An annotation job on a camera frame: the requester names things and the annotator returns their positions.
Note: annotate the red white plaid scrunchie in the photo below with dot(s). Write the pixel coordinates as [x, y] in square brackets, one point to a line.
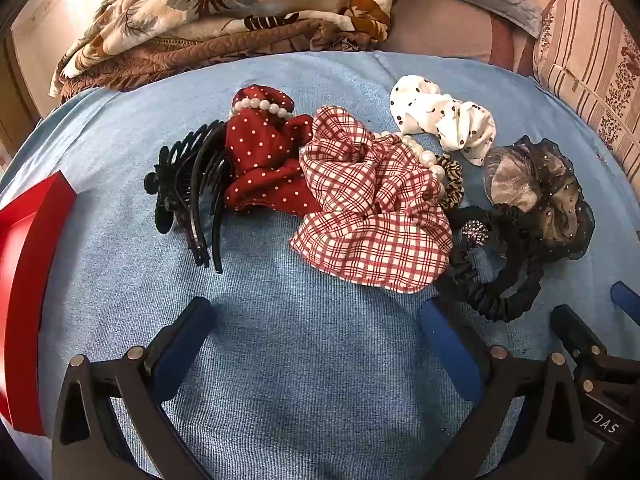
[370, 225]

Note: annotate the black sheer organza scrunchie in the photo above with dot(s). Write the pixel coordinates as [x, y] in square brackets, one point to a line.
[555, 195]

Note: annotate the black claw hair clip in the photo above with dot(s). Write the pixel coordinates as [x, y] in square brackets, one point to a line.
[165, 195]

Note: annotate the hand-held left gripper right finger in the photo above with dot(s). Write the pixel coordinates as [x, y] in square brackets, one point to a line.
[450, 355]

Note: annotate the blue cloth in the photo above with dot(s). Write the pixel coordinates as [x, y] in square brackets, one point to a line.
[310, 360]

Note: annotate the leaf print cream quilt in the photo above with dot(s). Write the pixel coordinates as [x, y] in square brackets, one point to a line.
[200, 5]

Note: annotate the red polka dot scrunchie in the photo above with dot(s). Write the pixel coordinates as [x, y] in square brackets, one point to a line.
[260, 145]

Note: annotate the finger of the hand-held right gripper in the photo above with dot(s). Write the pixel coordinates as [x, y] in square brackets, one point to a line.
[575, 330]
[627, 297]

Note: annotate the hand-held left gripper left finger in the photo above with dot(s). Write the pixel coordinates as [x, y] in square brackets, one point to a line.
[184, 355]

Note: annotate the brown quilted blanket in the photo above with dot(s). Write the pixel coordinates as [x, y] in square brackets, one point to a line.
[200, 55]

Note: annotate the white polka dot scrunchie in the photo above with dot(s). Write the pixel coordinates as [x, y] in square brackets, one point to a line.
[470, 125]

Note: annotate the striped floral pillow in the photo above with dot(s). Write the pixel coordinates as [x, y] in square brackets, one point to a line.
[590, 60]

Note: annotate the pink bed sheet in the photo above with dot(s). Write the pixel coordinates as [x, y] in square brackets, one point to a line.
[440, 30]

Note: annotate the black ruched satin scrunchie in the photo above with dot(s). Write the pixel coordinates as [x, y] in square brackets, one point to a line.
[505, 305]

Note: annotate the red tray box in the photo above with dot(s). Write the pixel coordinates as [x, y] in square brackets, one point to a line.
[25, 260]

